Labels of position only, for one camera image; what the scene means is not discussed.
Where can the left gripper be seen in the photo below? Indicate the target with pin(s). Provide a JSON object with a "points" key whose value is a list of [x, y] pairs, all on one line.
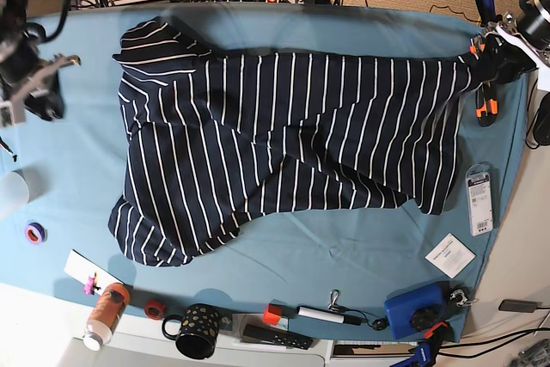
{"points": [[513, 47]]}

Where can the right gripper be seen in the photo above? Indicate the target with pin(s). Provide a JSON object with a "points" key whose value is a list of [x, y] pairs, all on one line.
{"points": [[30, 83]]}

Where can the navy white striped t-shirt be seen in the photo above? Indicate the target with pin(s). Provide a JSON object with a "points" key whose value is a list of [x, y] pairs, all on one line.
{"points": [[217, 140]]}

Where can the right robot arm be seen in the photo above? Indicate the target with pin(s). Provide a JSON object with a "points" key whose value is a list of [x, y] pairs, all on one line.
{"points": [[16, 26]]}

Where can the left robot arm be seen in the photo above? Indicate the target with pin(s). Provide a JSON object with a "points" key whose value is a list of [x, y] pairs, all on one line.
{"points": [[528, 7]]}

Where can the blue black clamp top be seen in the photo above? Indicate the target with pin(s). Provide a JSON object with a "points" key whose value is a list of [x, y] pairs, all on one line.
{"points": [[487, 12]]}

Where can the orange black utility knife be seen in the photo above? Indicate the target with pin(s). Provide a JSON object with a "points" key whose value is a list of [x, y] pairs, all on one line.
{"points": [[486, 100]]}

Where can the black round object right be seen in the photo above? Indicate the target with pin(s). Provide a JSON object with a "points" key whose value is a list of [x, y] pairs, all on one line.
{"points": [[541, 128]]}

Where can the translucent plastic cup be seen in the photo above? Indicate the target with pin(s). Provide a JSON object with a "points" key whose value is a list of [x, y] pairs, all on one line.
{"points": [[14, 193]]}

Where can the clear plastic blister pack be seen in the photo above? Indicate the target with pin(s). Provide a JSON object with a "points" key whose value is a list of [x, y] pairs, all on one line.
{"points": [[479, 199]]}

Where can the purple tape roll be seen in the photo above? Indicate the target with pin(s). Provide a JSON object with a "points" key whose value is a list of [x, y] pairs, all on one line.
{"points": [[35, 233]]}

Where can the white paper sheet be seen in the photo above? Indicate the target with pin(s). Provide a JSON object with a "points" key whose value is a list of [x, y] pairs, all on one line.
{"points": [[80, 268]]}

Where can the pink clip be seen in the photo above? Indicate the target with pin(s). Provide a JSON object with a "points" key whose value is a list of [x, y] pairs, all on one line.
{"points": [[89, 286]]}

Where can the white square card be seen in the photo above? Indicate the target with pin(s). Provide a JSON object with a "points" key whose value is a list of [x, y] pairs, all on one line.
{"points": [[450, 256]]}

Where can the orange bottle white cap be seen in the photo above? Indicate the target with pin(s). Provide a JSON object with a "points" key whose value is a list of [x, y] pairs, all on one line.
{"points": [[105, 316]]}

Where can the red tape roll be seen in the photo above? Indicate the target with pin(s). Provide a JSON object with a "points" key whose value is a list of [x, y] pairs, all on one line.
{"points": [[155, 310]]}

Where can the teal table cloth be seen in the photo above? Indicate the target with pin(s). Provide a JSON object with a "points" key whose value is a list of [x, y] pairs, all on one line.
{"points": [[75, 168]]}

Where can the black power adapter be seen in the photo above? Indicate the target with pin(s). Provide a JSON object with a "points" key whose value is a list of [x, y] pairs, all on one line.
{"points": [[518, 306]]}

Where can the black mug gold leaves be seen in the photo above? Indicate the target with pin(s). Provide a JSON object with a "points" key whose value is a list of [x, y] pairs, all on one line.
{"points": [[195, 333]]}

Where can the blue box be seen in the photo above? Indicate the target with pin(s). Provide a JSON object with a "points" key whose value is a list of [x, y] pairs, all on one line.
{"points": [[417, 310]]}

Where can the metal carabiner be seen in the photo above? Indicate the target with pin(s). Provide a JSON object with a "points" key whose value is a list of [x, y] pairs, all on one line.
{"points": [[333, 304]]}

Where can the blue clamp bottom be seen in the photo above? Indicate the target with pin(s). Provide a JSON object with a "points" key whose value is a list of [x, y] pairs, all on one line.
{"points": [[426, 352]]}

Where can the red orange cube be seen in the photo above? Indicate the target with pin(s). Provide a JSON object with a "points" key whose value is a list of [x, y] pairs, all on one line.
{"points": [[272, 314]]}

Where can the black remote control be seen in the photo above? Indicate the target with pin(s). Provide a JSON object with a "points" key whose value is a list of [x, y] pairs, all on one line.
{"points": [[277, 337]]}

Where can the white black marker pen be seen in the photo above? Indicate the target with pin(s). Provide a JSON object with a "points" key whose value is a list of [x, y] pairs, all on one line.
{"points": [[325, 315]]}

